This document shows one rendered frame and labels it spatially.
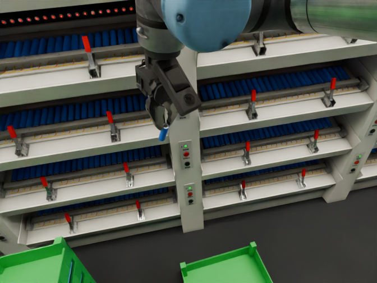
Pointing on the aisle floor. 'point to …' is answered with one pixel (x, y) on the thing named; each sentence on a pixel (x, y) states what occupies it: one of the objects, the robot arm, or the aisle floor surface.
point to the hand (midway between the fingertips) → (165, 126)
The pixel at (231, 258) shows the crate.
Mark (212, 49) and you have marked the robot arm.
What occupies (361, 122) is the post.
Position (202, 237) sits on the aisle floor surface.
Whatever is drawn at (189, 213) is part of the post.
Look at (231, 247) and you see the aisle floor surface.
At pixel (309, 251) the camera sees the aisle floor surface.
